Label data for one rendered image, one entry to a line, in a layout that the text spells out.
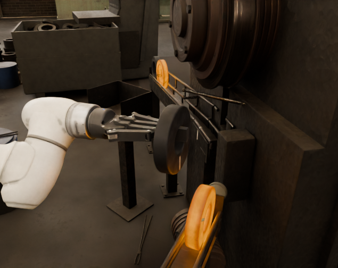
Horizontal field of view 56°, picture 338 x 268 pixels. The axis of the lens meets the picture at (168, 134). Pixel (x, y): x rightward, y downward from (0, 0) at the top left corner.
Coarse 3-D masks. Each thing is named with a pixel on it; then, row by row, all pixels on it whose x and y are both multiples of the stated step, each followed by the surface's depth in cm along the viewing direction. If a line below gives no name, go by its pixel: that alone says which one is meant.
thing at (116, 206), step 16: (96, 96) 164; (112, 96) 172; (128, 96) 170; (144, 96) 153; (128, 112) 148; (144, 112) 156; (128, 144) 167; (128, 160) 170; (128, 176) 175; (128, 192) 179; (112, 208) 185; (128, 208) 185; (144, 208) 185
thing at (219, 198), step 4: (216, 196) 83; (220, 196) 83; (224, 196) 83; (216, 200) 84; (220, 200) 83; (216, 204) 84; (220, 204) 84; (216, 208) 85; (220, 208) 84; (216, 212) 85; (212, 220) 86; (220, 224) 86
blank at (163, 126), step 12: (168, 108) 67; (180, 108) 68; (168, 120) 65; (180, 120) 69; (156, 132) 64; (168, 132) 64; (156, 144) 64; (168, 144) 64; (180, 144) 74; (156, 156) 65; (168, 156) 65; (180, 156) 72; (156, 168) 68; (168, 168) 66; (180, 168) 74
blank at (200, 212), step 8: (200, 192) 74; (208, 192) 74; (192, 200) 72; (200, 200) 72; (208, 200) 74; (192, 208) 71; (200, 208) 71; (208, 208) 80; (192, 216) 71; (200, 216) 70; (208, 216) 80; (192, 224) 71; (200, 224) 70; (208, 224) 80; (192, 232) 71; (200, 232) 72; (208, 232) 82; (192, 240) 72; (200, 240) 74; (192, 248) 75; (200, 248) 76
